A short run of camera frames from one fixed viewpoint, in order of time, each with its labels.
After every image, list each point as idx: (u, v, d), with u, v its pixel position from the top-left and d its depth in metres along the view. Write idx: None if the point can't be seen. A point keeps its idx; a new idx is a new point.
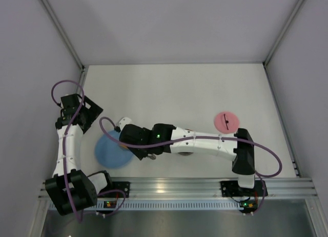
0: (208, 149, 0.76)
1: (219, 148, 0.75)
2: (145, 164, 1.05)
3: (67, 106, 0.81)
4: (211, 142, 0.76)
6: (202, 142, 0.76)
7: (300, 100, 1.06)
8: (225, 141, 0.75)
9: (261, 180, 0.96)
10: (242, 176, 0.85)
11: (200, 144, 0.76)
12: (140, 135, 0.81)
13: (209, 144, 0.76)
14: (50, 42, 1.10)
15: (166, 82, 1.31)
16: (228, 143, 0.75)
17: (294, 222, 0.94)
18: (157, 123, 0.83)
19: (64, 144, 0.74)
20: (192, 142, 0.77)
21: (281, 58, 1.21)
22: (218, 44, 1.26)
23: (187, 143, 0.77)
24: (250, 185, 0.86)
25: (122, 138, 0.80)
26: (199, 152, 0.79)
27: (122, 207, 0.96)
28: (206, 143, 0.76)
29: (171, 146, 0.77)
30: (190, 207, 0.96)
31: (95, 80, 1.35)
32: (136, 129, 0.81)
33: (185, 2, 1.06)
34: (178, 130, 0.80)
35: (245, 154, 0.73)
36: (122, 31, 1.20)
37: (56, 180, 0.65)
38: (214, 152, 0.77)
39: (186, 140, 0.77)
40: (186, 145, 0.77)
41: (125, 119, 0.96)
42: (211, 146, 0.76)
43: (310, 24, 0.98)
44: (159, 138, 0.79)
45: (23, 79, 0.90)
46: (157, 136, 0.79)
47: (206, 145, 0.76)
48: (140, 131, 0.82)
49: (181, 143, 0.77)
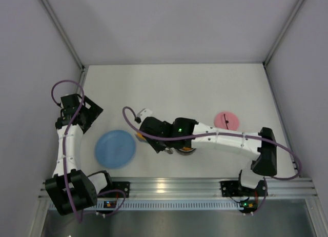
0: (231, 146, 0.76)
1: (242, 146, 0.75)
2: (145, 164, 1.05)
3: (67, 106, 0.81)
4: (234, 140, 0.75)
6: (225, 139, 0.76)
7: (300, 101, 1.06)
8: (249, 140, 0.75)
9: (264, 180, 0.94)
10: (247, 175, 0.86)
11: (222, 140, 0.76)
12: (160, 128, 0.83)
13: (232, 142, 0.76)
14: (50, 42, 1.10)
15: (166, 82, 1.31)
16: (251, 142, 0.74)
17: (294, 222, 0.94)
18: (178, 118, 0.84)
19: (64, 144, 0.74)
20: (214, 139, 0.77)
21: (282, 58, 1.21)
22: (218, 44, 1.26)
23: (209, 140, 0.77)
24: (252, 185, 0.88)
25: (144, 130, 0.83)
26: (219, 148, 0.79)
27: (122, 207, 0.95)
28: (230, 140, 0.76)
29: (193, 141, 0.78)
30: (190, 207, 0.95)
31: (95, 80, 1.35)
32: (158, 122, 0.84)
33: (185, 2, 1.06)
34: (200, 125, 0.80)
35: (269, 153, 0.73)
36: (123, 31, 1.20)
37: (56, 180, 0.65)
38: (236, 150, 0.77)
39: (208, 136, 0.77)
40: (209, 141, 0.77)
41: (146, 111, 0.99)
42: (234, 143, 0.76)
43: (310, 24, 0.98)
44: (181, 132, 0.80)
45: (23, 80, 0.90)
46: (178, 130, 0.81)
47: (229, 142, 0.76)
48: (161, 124, 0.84)
49: (203, 139, 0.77)
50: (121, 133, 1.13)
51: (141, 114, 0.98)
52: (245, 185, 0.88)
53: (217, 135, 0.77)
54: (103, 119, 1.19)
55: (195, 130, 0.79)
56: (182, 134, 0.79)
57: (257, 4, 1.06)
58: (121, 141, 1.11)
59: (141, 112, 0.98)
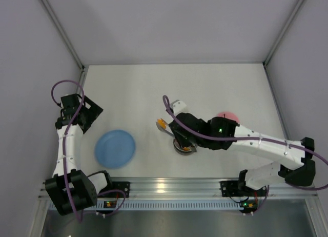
0: (273, 154, 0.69)
1: (286, 155, 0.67)
2: (145, 164, 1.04)
3: (67, 106, 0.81)
4: (278, 147, 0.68)
6: (268, 145, 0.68)
7: (300, 101, 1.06)
8: (293, 149, 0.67)
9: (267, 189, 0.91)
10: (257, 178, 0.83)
11: (265, 146, 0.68)
12: (197, 126, 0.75)
13: (275, 149, 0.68)
14: (50, 42, 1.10)
15: (166, 83, 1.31)
16: (295, 152, 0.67)
17: (294, 221, 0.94)
18: (217, 117, 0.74)
19: (64, 144, 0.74)
20: (257, 143, 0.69)
21: (282, 58, 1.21)
22: (218, 44, 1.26)
23: (252, 144, 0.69)
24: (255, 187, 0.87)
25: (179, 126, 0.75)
26: (259, 153, 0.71)
27: (122, 207, 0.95)
28: (273, 147, 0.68)
29: (234, 144, 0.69)
30: (190, 207, 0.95)
31: (95, 80, 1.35)
32: (195, 119, 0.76)
33: (185, 2, 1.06)
34: (241, 127, 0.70)
35: (313, 165, 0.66)
36: (123, 32, 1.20)
37: (56, 180, 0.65)
38: (277, 157, 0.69)
39: (251, 140, 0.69)
40: (251, 145, 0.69)
41: (181, 103, 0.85)
42: (277, 151, 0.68)
43: (310, 25, 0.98)
44: (221, 133, 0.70)
45: (23, 79, 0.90)
46: (218, 130, 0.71)
47: (272, 149, 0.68)
48: (198, 122, 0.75)
49: (245, 143, 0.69)
50: (121, 133, 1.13)
51: (174, 105, 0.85)
52: (249, 186, 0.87)
53: (260, 140, 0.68)
54: (103, 119, 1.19)
55: (237, 132, 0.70)
56: (222, 135, 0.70)
57: (257, 4, 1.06)
58: (121, 141, 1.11)
59: (175, 103, 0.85)
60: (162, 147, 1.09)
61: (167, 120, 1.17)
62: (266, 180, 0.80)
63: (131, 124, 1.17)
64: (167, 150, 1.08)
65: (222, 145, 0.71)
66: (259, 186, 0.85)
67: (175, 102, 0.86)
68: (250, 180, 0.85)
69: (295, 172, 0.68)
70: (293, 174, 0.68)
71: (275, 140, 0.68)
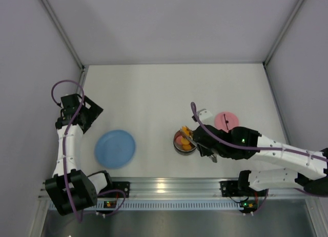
0: (295, 165, 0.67)
1: (308, 166, 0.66)
2: (145, 164, 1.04)
3: (67, 106, 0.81)
4: (300, 159, 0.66)
6: (290, 156, 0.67)
7: (300, 101, 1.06)
8: (315, 159, 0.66)
9: (266, 191, 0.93)
10: (263, 180, 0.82)
11: (287, 157, 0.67)
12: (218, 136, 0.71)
13: (297, 160, 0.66)
14: (50, 42, 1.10)
15: (166, 83, 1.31)
16: (317, 162, 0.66)
17: (294, 221, 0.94)
18: (236, 126, 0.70)
19: (64, 144, 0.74)
20: (279, 154, 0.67)
21: (282, 59, 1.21)
22: (218, 44, 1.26)
23: (274, 154, 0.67)
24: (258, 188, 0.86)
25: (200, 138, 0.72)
26: (280, 164, 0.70)
27: (122, 207, 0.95)
28: (295, 158, 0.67)
29: (257, 154, 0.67)
30: (190, 207, 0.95)
31: (95, 80, 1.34)
32: (214, 129, 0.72)
33: (185, 2, 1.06)
34: (263, 137, 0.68)
35: None
36: (123, 32, 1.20)
37: (56, 180, 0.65)
38: (299, 168, 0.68)
39: (273, 150, 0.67)
40: (273, 156, 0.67)
41: (207, 112, 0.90)
42: (299, 162, 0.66)
43: (310, 25, 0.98)
44: (243, 143, 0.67)
45: (23, 79, 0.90)
46: (240, 140, 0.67)
47: (294, 160, 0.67)
48: (218, 132, 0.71)
49: (267, 154, 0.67)
50: (121, 133, 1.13)
51: (200, 113, 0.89)
52: (252, 186, 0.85)
53: (283, 151, 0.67)
54: (103, 119, 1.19)
55: (260, 142, 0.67)
56: (244, 144, 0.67)
57: (257, 4, 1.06)
58: (121, 141, 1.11)
59: (201, 112, 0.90)
60: (162, 147, 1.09)
61: (167, 120, 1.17)
62: (275, 184, 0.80)
63: (131, 124, 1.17)
64: (167, 150, 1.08)
65: (244, 155, 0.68)
66: (262, 188, 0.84)
67: (202, 111, 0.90)
68: (256, 182, 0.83)
69: (316, 182, 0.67)
70: (314, 184, 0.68)
71: (299, 152, 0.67)
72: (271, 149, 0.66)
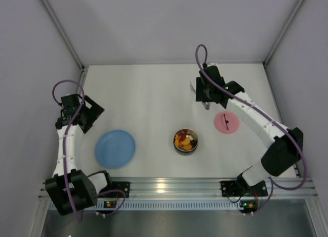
0: (255, 123, 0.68)
1: (265, 128, 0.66)
2: (145, 164, 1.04)
3: (67, 106, 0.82)
4: (261, 120, 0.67)
6: (255, 115, 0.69)
7: (300, 101, 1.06)
8: (275, 127, 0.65)
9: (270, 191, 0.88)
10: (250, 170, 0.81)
11: (251, 114, 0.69)
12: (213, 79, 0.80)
13: (258, 120, 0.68)
14: (50, 42, 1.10)
15: (166, 83, 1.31)
16: (275, 131, 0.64)
17: (293, 221, 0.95)
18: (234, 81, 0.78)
19: (64, 144, 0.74)
20: (246, 109, 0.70)
21: (282, 58, 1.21)
22: (218, 44, 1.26)
23: (242, 107, 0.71)
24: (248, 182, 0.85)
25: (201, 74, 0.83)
26: (247, 122, 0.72)
27: (122, 207, 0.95)
28: (258, 118, 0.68)
29: (229, 101, 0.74)
30: (190, 207, 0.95)
31: (95, 79, 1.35)
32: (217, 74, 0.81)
33: (185, 2, 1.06)
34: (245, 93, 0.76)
35: (284, 148, 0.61)
36: (122, 31, 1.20)
37: (56, 180, 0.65)
38: (258, 130, 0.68)
39: (243, 104, 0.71)
40: (241, 108, 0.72)
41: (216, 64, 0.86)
42: (259, 122, 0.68)
43: (310, 24, 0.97)
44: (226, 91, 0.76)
45: (22, 79, 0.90)
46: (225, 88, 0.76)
47: (256, 119, 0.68)
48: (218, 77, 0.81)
49: (237, 104, 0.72)
50: (121, 133, 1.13)
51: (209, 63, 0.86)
52: (244, 177, 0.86)
53: (250, 107, 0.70)
54: (103, 119, 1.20)
55: (238, 94, 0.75)
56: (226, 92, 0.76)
57: (257, 3, 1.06)
58: (121, 141, 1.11)
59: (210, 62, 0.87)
60: (162, 147, 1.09)
61: (167, 120, 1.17)
62: (257, 172, 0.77)
63: (131, 124, 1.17)
64: (167, 149, 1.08)
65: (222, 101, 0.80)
66: (250, 180, 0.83)
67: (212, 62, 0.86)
68: (246, 172, 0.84)
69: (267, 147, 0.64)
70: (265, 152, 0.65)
71: (264, 114, 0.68)
72: (241, 100, 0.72)
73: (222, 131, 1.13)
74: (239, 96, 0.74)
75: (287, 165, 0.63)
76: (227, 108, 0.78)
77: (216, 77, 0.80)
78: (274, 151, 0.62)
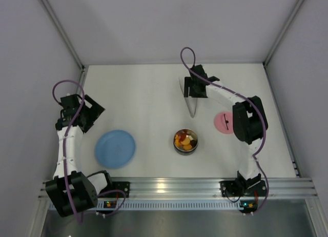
0: (224, 98, 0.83)
1: (229, 99, 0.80)
2: (146, 165, 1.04)
3: (67, 107, 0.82)
4: (227, 94, 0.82)
6: (222, 92, 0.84)
7: (300, 101, 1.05)
8: (238, 97, 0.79)
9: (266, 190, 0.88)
10: (242, 163, 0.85)
11: (220, 92, 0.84)
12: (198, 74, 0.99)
13: (225, 95, 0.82)
14: (50, 42, 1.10)
15: (167, 83, 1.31)
16: (237, 99, 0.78)
17: (294, 222, 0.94)
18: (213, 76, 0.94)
19: (65, 145, 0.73)
20: (216, 89, 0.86)
21: (281, 59, 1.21)
22: (218, 44, 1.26)
23: (214, 89, 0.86)
24: (242, 174, 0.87)
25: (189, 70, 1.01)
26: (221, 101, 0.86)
27: (122, 207, 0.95)
28: (225, 93, 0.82)
29: (207, 87, 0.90)
30: (190, 207, 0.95)
31: (96, 80, 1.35)
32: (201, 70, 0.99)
33: (185, 2, 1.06)
34: (220, 82, 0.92)
35: (243, 110, 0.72)
36: (122, 31, 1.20)
37: (56, 182, 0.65)
38: (227, 103, 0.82)
39: (214, 86, 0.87)
40: (214, 91, 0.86)
41: None
42: (226, 97, 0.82)
43: (309, 24, 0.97)
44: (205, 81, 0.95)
45: (22, 80, 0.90)
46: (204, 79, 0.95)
47: (224, 95, 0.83)
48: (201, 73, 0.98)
49: (211, 87, 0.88)
50: (121, 133, 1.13)
51: None
52: (240, 172, 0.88)
53: (221, 88, 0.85)
54: (103, 120, 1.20)
55: (214, 82, 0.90)
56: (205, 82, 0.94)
57: (257, 3, 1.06)
58: (120, 141, 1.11)
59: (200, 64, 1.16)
60: (162, 147, 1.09)
61: (167, 120, 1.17)
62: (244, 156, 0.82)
63: (131, 124, 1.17)
64: (167, 150, 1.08)
65: (202, 92, 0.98)
66: (244, 174, 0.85)
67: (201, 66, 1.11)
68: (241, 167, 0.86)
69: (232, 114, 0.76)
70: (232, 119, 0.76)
71: (230, 90, 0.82)
72: (214, 84, 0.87)
73: (222, 131, 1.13)
74: (215, 83, 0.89)
75: (252, 129, 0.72)
76: (207, 96, 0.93)
77: (201, 73, 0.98)
78: (235, 112, 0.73)
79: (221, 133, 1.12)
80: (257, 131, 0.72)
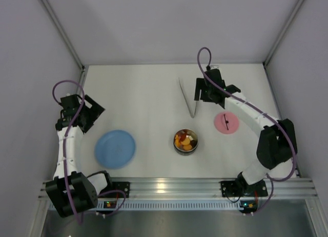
0: (248, 117, 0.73)
1: (256, 119, 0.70)
2: (146, 165, 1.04)
3: (67, 107, 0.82)
4: (253, 113, 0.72)
6: (247, 109, 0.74)
7: (300, 101, 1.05)
8: (266, 119, 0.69)
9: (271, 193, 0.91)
10: (248, 169, 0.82)
11: (245, 109, 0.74)
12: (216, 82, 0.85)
13: (251, 113, 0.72)
14: (50, 42, 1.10)
15: (167, 83, 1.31)
16: (265, 121, 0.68)
17: (294, 222, 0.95)
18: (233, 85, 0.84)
19: (65, 145, 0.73)
20: (240, 104, 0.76)
21: (282, 59, 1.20)
22: (218, 44, 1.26)
23: (238, 103, 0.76)
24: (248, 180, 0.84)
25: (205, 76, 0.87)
26: (243, 119, 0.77)
27: (122, 207, 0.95)
28: (250, 112, 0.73)
29: (227, 99, 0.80)
30: (190, 207, 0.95)
31: (96, 79, 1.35)
32: (219, 77, 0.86)
33: (185, 2, 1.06)
34: (241, 93, 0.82)
35: (274, 136, 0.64)
36: (122, 31, 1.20)
37: (56, 182, 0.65)
38: (252, 123, 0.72)
39: (238, 101, 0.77)
40: (237, 105, 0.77)
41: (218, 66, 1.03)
42: (251, 116, 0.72)
43: (310, 24, 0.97)
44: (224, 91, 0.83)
45: (22, 80, 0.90)
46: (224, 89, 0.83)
47: (248, 113, 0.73)
48: (219, 79, 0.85)
49: (232, 101, 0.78)
50: (121, 133, 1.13)
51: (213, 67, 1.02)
52: (245, 177, 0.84)
53: (244, 103, 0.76)
54: (103, 120, 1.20)
55: (235, 94, 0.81)
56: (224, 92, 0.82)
57: (257, 4, 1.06)
58: (121, 141, 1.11)
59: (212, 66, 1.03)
60: (162, 147, 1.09)
61: (167, 120, 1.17)
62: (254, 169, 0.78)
63: (131, 124, 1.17)
64: (167, 150, 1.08)
65: (220, 102, 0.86)
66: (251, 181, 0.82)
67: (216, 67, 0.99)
68: (246, 172, 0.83)
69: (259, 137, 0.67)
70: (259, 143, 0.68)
71: (257, 109, 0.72)
72: (236, 97, 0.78)
73: (222, 131, 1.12)
74: (236, 95, 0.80)
75: (281, 155, 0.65)
76: (226, 109, 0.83)
77: (218, 80, 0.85)
78: (264, 137, 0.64)
79: (221, 134, 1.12)
80: (286, 157, 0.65)
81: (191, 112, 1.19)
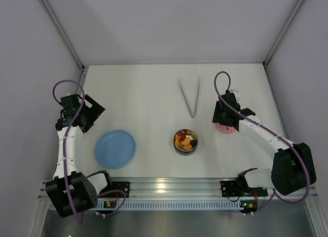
0: (262, 139, 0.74)
1: (270, 141, 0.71)
2: (146, 165, 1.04)
3: (67, 107, 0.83)
4: (267, 135, 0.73)
6: (261, 131, 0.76)
7: (300, 101, 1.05)
8: (280, 141, 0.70)
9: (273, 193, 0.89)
10: (252, 173, 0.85)
11: (259, 131, 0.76)
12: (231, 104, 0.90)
13: (265, 135, 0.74)
14: (50, 42, 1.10)
15: (167, 83, 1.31)
16: (280, 143, 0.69)
17: (294, 222, 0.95)
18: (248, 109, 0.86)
19: (65, 145, 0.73)
20: (253, 127, 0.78)
21: (282, 59, 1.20)
22: (218, 44, 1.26)
23: (251, 125, 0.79)
24: (249, 183, 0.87)
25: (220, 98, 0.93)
26: (257, 141, 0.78)
27: (122, 207, 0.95)
28: (265, 134, 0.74)
29: (241, 122, 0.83)
30: (190, 207, 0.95)
31: (96, 79, 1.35)
32: (233, 101, 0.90)
33: (185, 2, 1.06)
34: (256, 116, 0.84)
35: (289, 160, 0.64)
36: (122, 31, 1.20)
37: (56, 182, 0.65)
38: (266, 145, 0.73)
39: (252, 123, 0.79)
40: (250, 127, 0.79)
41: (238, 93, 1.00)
42: (265, 138, 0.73)
43: (310, 24, 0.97)
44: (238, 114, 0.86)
45: (22, 80, 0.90)
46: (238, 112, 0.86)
47: (262, 135, 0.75)
48: (233, 102, 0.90)
49: (247, 123, 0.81)
50: (121, 133, 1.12)
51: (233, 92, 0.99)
52: (247, 180, 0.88)
53: (258, 125, 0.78)
54: (103, 120, 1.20)
55: (249, 117, 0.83)
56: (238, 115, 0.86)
57: (257, 3, 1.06)
58: (121, 141, 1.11)
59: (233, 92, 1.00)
60: (162, 147, 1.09)
61: (167, 121, 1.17)
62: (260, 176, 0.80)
63: (131, 124, 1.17)
64: (167, 150, 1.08)
65: (234, 125, 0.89)
66: (252, 183, 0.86)
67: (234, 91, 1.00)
68: (250, 174, 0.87)
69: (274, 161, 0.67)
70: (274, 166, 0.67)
71: (271, 131, 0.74)
72: (250, 120, 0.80)
73: (222, 131, 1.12)
74: (250, 118, 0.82)
75: (298, 182, 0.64)
76: (241, 132, 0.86)
77: (232, 103, 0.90)
78: (278, 160, 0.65)
79: (221, 134, 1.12)
80: (303, 184, 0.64)
81: (191, 113, 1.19)
